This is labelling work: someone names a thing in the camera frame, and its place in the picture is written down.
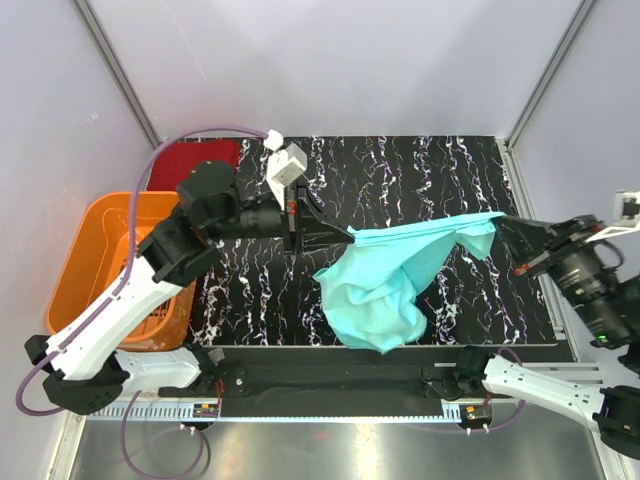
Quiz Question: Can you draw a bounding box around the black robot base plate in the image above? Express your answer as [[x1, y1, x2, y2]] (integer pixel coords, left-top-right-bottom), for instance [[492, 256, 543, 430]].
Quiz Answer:
[[159, 346, 487, 406]]

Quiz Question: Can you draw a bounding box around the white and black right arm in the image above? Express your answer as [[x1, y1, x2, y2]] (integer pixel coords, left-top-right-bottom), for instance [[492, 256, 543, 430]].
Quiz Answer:
[[449, 215, 639, 459]]

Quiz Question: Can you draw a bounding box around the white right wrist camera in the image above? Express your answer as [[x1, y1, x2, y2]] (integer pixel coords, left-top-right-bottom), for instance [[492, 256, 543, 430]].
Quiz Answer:
[[586, 190, 640, 243]]

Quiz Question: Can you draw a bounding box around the teal t shirt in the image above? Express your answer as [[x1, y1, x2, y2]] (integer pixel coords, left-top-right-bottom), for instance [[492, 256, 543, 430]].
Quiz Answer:
[[313, 212, 505, 354]]

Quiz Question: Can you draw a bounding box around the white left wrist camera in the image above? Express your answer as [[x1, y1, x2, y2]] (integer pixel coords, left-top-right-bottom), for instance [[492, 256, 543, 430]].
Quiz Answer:
[[263, 129, 308, 210]]

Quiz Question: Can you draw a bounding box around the folded red t shirt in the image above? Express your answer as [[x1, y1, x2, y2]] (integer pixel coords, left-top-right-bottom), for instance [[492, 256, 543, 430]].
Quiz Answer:
[[146, 139, 241, 191]]

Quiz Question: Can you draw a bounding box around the grey slotted cable duct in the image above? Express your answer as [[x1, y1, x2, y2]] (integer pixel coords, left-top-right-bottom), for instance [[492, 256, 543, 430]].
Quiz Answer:
[[87, 402, 464, 421]]

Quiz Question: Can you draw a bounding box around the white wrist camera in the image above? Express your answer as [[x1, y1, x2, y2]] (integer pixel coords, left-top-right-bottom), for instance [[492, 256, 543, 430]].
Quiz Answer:
[[263, 129, 308, 210], [586, 190, 640, 243]]

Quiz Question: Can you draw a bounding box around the orange plastic laundry basket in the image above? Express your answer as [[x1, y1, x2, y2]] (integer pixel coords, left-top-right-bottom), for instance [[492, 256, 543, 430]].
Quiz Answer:
[[45, 192, 196, 352]]

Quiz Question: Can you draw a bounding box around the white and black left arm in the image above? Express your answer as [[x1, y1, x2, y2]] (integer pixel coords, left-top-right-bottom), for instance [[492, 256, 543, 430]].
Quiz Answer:
[[25, 161, 354, 415]]

